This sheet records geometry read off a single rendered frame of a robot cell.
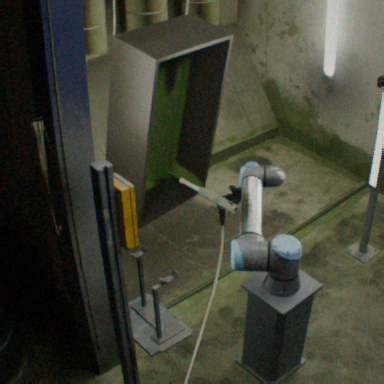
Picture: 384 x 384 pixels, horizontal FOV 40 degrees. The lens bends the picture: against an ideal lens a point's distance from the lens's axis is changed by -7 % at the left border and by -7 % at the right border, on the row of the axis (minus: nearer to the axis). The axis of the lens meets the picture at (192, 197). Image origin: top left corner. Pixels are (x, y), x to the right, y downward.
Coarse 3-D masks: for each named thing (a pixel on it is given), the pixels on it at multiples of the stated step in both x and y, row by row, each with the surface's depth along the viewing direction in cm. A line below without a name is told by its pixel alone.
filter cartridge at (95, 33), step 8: (88, 0) 363; (96, 0) 366; (88, 8) 366; (96, 8) 370; (104, 8) 379; (88, 16) 369; (96, 16) 372; (104, 16) 382; (88, 24) 373; (96, 24) 376; (104, 24) 385; (88, 32) 377; (96, 32) 379; (104, 32) 386; (88, 40) 380; (96, 40) 382; (104, 40) 389; (88, 48) 382; (96, 48) 386; (104, 48) 393; (88, 56) 385; (96, 56) 388
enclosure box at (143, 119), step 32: (128, 32) 290; (160, 32) 295; (192, 32) 299; (224, 32) 305; (128, 64) 287; (160, 64) 329; (192, 64) 340; (224, 64) 321; (128, 96) 299; (160, 96) 348; (192, 96) 353; (128, 128) 311; (160, 128) 368; (192, 128) 366; (128, 160) 325; (160, 160) 389; (192, 160) 380; (160, 192) 377; (192, 192) 381
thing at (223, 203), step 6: (180, 180) 378; (186, 180) 376; (192, 186) 372; (204, 192) 364; (210, 192) 364; (210, 198) 361; (216, 198) 359; (222, 198) 358; (222, 204) 355; (228, 204) 353; (234, 204) 353; (222, 210) 360; (228, 210) 355; (234, 210) 351; (222, 216) 364; (222, 222) 368
